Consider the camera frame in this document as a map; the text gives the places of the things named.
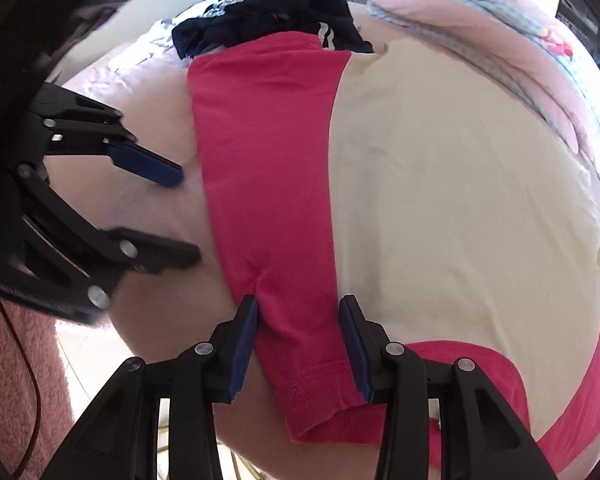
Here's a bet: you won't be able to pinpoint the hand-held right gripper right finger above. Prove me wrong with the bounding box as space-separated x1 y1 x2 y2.
338 294 552 480

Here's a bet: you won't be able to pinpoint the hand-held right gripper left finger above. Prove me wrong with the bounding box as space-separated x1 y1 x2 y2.
41 295 258 480

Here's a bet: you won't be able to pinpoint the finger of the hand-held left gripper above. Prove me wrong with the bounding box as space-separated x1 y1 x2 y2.
30 81 185 189
16 164 202 308

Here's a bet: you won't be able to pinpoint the pink and cream shirt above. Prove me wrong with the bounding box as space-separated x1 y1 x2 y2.
186 30 600 477

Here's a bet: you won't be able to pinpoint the navy striped clothes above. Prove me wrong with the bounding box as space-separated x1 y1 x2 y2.
171 0 375 59

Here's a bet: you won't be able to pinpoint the light printed cloth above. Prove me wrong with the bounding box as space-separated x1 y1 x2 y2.
107 0 221 68

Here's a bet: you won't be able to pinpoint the pink fuzzy clothing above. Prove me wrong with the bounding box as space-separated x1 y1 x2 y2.
0 287 78 480

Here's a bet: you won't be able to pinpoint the folded pink checked quilt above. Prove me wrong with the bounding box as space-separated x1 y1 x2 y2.
347 0 600 157

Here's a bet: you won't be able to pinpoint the black cable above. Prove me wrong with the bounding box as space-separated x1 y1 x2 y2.
0 294 43 480

